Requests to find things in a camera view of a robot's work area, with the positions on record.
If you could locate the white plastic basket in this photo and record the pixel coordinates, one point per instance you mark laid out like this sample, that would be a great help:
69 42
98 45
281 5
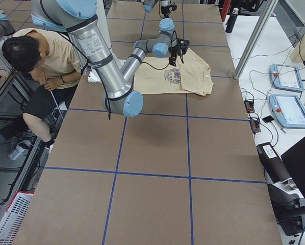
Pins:
14 216

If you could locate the lower blue teach pendant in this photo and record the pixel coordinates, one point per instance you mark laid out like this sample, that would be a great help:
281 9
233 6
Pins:
288 110

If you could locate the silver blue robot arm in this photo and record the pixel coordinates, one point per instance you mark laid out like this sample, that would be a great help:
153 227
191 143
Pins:
148 5
79 20

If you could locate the beige long sleeve shirt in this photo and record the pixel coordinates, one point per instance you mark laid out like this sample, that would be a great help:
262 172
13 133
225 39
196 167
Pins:
156 76

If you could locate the blue teach pendant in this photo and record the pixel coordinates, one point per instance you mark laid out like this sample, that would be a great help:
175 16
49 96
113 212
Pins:
288 110
286 77

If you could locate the person in beige shirt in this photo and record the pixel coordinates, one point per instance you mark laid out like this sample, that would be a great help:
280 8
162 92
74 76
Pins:
51 61

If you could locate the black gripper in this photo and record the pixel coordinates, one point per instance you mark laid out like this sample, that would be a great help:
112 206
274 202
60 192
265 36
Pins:
165 11
174 48

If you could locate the black water bottle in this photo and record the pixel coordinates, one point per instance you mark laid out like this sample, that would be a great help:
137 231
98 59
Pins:
231 20

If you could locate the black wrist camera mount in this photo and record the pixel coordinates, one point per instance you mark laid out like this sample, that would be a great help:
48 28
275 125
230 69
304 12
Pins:
183 46

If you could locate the black box with label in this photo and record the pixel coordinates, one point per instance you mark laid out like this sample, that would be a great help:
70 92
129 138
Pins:
272 163

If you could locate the aluminium frame post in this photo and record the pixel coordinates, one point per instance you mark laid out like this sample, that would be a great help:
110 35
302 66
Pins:
252 42

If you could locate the orange black electronics board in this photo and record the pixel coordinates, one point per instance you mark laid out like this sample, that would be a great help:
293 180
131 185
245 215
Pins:
249 106

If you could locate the white power strip on floor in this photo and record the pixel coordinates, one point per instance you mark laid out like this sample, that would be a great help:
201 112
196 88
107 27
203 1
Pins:
19 150

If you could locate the upper blue teach pendant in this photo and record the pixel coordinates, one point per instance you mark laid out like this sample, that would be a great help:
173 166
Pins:
286 77

